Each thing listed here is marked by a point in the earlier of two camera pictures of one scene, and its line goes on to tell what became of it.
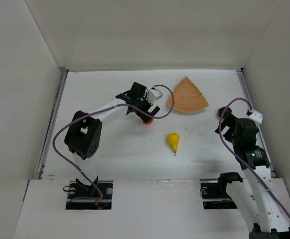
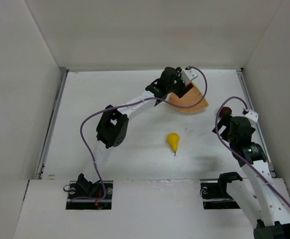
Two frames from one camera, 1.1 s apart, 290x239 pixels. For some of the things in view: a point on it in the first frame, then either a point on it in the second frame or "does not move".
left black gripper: (146, 112) -> (185, 89)
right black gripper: (225, 123) does not move
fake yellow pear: (173, 139) does not move
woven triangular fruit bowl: (187, 98) does not move
